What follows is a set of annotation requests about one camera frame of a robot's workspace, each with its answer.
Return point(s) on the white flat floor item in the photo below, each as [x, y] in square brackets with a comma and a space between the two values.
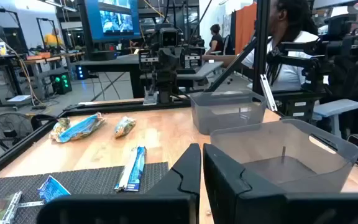
[19, 98]

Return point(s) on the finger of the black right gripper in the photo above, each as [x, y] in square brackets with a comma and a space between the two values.
[174, 71]
[161, 71]

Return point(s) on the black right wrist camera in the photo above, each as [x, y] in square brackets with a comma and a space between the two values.
[169, 39]

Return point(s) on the silver metal bracket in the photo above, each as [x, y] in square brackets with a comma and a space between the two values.
[267, 93]

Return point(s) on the person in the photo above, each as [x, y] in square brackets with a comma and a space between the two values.
[53, 40]
[216, 42]
[291, 74]

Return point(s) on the grey translucent plastic bin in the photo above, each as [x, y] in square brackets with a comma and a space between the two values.
[291, 140]
[225, 121]

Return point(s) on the small white yellow box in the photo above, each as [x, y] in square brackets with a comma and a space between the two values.
[1, 48]

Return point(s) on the dark woven table mat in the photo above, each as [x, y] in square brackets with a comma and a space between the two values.
[89, 180]

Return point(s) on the device with blue lights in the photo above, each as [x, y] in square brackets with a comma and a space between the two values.
[81, 72]

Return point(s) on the grey chair armrest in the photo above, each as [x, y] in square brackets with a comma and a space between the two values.
[334, 107]

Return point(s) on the black aluminium table frame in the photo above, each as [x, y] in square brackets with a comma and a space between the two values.
[17, 149]

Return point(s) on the wooden-top desk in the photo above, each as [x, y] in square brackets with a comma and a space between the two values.
[42, 60]

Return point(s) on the large blue-screen monitor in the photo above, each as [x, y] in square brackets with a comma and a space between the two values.
[113, 21]

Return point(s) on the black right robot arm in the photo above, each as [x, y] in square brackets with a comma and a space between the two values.
[166, 96]

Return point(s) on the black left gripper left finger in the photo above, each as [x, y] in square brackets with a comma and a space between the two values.
[172, 205]

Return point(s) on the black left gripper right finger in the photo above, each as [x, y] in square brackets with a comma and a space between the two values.
[235, 202]

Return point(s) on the computer tower green lights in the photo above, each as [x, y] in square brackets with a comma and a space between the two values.
[61, 84]

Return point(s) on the black floor fan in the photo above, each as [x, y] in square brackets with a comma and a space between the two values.
[11, 130]

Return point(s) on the orange partition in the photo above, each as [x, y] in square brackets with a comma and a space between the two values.
[245, 28]

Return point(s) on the black control box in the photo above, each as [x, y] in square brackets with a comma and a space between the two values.
[291, 109]

